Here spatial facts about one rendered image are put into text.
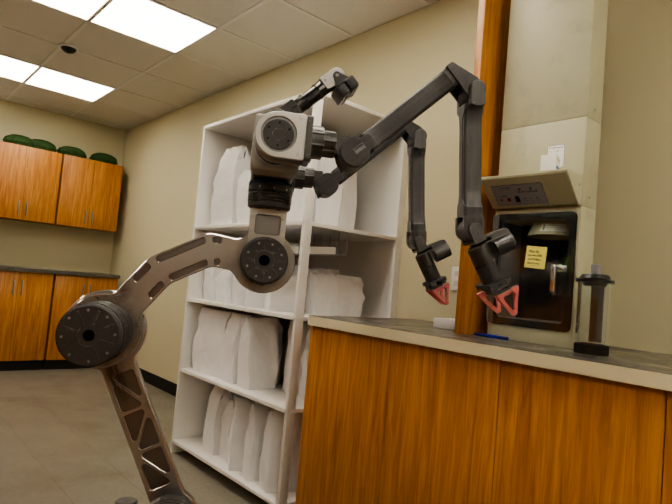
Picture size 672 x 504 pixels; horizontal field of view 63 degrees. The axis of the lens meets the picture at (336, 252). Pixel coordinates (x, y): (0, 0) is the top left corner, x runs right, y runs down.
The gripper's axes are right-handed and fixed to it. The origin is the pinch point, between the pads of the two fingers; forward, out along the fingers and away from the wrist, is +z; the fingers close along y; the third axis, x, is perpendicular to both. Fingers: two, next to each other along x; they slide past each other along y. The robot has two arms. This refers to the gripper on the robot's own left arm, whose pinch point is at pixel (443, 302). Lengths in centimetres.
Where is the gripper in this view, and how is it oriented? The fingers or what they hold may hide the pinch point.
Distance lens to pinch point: 205.1
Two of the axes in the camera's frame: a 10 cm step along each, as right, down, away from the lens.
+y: -1.5, 0.4, 9.9
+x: -9.0, 4.2, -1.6
